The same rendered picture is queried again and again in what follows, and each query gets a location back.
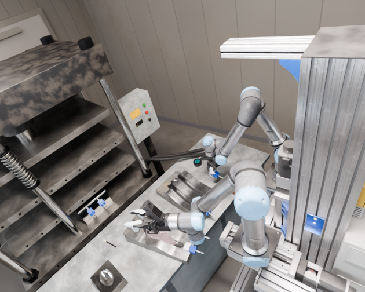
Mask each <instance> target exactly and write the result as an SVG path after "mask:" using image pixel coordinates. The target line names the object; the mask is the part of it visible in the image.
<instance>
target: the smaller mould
mask: <svg viewBox="0 0 365 292"><path fill-rule="evenodd" d="M90 279H91V280H92V282H93V283H94V284H95V286H96V287H97V288H98V290H99V291H100V292H121V291H122V290H123V288H124V287H125V286H126V285H127V284H128V281H127V280H126V279H125V278H124V277H123V275H122V274H121V273H120V272H119V271H118V270H117V269H116V268H115V266H114V265H113V264H112V263H111V262H110V260H107V261H106V262H105V263H104V264H103V265H102V266H101V267H100V268H99V269H98V270H97V271H96V272H95V273H94V274H93V275H92V276H91V277H90Z"/></svg>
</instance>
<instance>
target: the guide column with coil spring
mask: <svg viewBox="0 0 365 292"><path fill-rule="evenodd" d="M5 149H6V148H5V146H4V145H3V144H2V143H1V142H0V153H1V152H3V151H4V150H5ZM10 155H11V153H10V154H9V155H8V156H6V157H5V158H3V159H2V160H5V159H7V158H8V157H10ZM12 159H13V156H12V157H11V158H10V159H8V160H7V161H5V163H7V162H9V161H10V160H12ZM15 160H16V158H15V159H14V160H13V161H12V162H10V163H8V164H7V165H11V164H12V163H13V162H14V161H15ZM18 162H19V161H17V162H16V163H15V164H14V165H12V166H10V168H12V167H14V166H15V165H17V163H18ZM20 165H21V164H20V163H19V165H18V166H17V167H15V168H14V169H12V170H16V169H17V168H18V167H19V166H20ZM22 168H23V166H21V168H19V169H18V170H16V171H14V172H15V173H17V172H18V171H20V170H21V169H22ZM24 170H25V168H24V169H23V170H22V171H21V172H20V173H18V174H17V175H20V174H21V173H22V172H23V171H24ZM26 173H27V171H26V172H25V173H24V174H23V175H21V176H19V177H22V176H24V175H25V174H26ZM28 176H29V173H28V174H27V175H26V176H25V177H24V178H22V180H23V179H25V178H27V177H28ZM30 178H31V175H30V177H29V178H28V179H26V180H25V181H24V182H26V181H28V180H29V179H30ZM33 179H34V178H32V179H31V180H30V181H29V182H27V183H26V184H29V183H30V182H31V181H32V180H33ZM35 181H36V180H34V182H35ZM34 182H33V183H31V184H30V185H28V186H31V185H32V184H34ZM33 191H34V192H35V194H36V195H37V196H38V197H39V198H40V199H41V200H42V201H43V202H44V203H45V204H46V205H47V206H48V207H49V208H50V209H51V210H52V211H53V212H54V213H55V214H56V215H57V216H58V217H59V218H60V219H61V220H62V222H63V223H65V225H66V226H67V227H69V229H70V230H71V231H72V232H73V233H74V234H76V236H81V235H82V234H83V230H81V229H80V227H78V226H77V224H76V223H75V222H74V221H73V220H72V219H71V218H70V217H69V215H68V214H67V213H66V212H65V211H64V210H63V209H62V208H61V207H60V206H59V205H58V204H57V203H56V201H55V200H54V199H53V198H52V197H51V196H50V195H49V194H48V193H47V192H46V191H45V190H44V189H43V188H42V187H41V185H39V186H38V187H37V188H35V189H33Z"/></svg>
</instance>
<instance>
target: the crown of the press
mask: <svg viewBox="0 0 365 292"><path fill-rule="evenodd" d="M40 41H41V42H42V44H41V45H38V46H36V47H34V48H31V49H28V50H26V51H24V52H21V53H19V54H17V55H14V56H12V57H10V58H8V59H5V60H2V61H0V136H2V135H4V136H5V137H11V136H15V137H16V138H17V139H18V140H19V142H20V143H21V144H26V143H29V142H31V141H32V140H34V139H35V138H36V136H37V134H36V133H35V132H34V131H33V129H32V128H31V126H32V125H33V124H34V122H35V119H34V117H36V116H37V115H39V114H41V113H43V112H45V111H46V110H48V109H50V108H52V107H54V106H55V105H57V104H59V103H60V102H62V101H64V100H66V99H68V98H69V97H71V96H73V95H75V94H77V93H78V92H80V91H82V90H83V89H85V88H87V87H89V86H91V85H92V84H94V83H96V82H98V81H100V80H102V79H103V78H105V77H106V76H109V75H111V74H112V73H114V72H113V70H112V68H111V65H110V63H109V61H108V59H107V56H106V54H105V51H104V49H103V47H102V45H101V44H100V43H93V40H92V38H91V37H90V36H89V37H86V38H82V39H80V40H78V41H77V42H72V41H58V40H54V39H53V37H52V35H47V36H44V37H42V38H40Z"/></svg>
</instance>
